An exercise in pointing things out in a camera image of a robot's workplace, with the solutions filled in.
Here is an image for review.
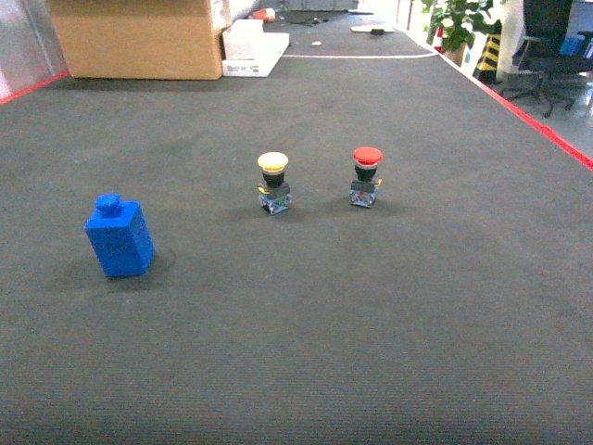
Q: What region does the blue block part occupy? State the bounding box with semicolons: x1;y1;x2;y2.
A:
84;193;154;277

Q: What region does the yellow mushroom push button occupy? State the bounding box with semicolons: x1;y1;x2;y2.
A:
257;152;292;215

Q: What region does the red mushroom push button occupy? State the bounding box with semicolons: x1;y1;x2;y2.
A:
349;146;384;209

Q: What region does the white flat box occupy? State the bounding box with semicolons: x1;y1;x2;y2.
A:
222;19;290;78

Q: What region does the green potted plant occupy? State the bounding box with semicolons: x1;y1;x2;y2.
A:
421;0;499;67

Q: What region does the large cardboard box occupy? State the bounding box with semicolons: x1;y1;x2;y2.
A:
46;0;231;81

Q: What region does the black office chair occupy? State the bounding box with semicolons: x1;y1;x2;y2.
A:
500;0;592;119

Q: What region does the yellow black striped post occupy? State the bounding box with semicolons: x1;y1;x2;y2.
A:
473;34;500;84

